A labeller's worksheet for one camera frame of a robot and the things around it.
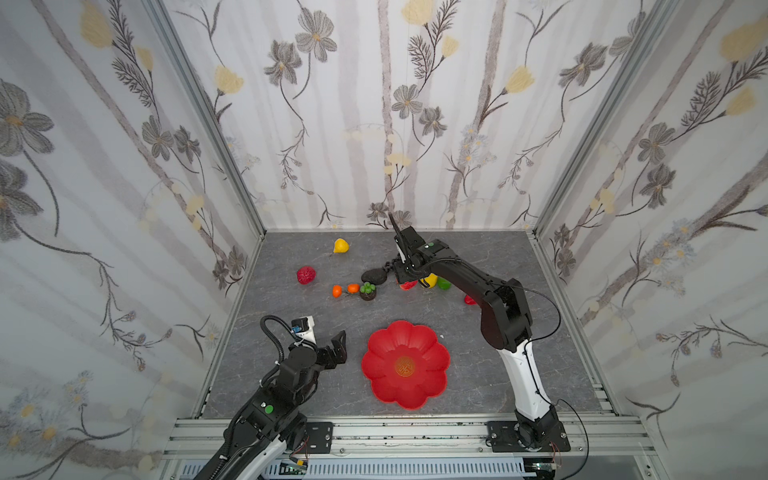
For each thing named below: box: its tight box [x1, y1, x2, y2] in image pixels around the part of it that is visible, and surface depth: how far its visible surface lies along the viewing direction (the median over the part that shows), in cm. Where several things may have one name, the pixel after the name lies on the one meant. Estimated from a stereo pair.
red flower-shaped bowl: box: [362, 320, 450, 410], surface depth 88 cm
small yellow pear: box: [333, 238, 350, 254], surface depth 115 cm
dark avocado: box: [361, 268, 387, 285], surface depth 103 cm
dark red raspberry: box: [297, 266, 317, 285], surface depth 103 cm
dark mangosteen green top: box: [360, 282, 377, 301], surface depth 100 cm
